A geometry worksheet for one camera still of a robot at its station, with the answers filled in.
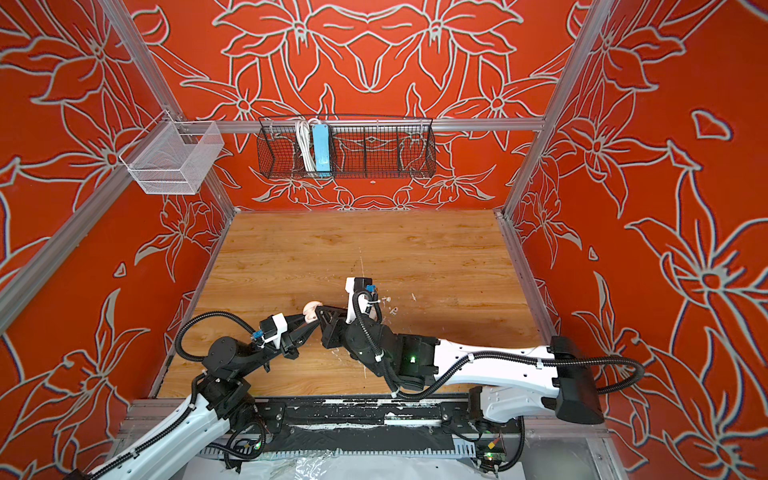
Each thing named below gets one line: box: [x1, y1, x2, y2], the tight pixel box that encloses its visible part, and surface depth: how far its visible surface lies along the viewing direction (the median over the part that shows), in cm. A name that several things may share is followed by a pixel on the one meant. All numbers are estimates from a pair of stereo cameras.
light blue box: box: [312, 124, 331, 177], surface depth 92 cm
